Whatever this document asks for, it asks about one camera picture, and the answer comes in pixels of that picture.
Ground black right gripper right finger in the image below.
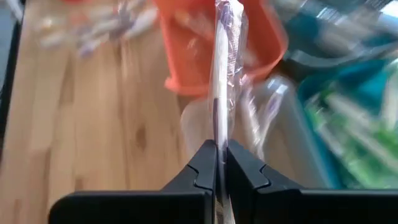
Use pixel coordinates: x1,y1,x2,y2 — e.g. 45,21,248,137
226,138,398,224

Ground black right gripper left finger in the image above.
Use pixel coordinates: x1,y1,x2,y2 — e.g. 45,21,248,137
48,139,218,224

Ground green white toothbrush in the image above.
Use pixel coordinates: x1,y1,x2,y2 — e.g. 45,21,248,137
323,93,398,162
307,124,398,189

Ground clear toothbrush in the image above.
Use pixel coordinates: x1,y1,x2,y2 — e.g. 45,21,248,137
242,77,284,156

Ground purple white toothbrush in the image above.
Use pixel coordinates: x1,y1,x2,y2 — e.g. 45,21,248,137
77,32,105,57
208,0,249,224

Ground blue white toothbrush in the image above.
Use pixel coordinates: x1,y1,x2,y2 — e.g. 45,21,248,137
310,6,398,57

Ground pink white toothbrush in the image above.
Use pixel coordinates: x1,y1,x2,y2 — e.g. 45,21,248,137
124,7,159,40

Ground clear plastic bin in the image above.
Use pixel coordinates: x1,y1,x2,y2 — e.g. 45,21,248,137
180,73,330,189

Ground teal plastic bin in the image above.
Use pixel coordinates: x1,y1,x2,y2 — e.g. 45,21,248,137
297,58,398,189

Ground dark green plastic bin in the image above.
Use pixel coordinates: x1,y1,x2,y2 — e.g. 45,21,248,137
273,0,398,82

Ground orange plastic bin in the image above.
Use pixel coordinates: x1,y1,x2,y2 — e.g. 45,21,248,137
154,0,289,97

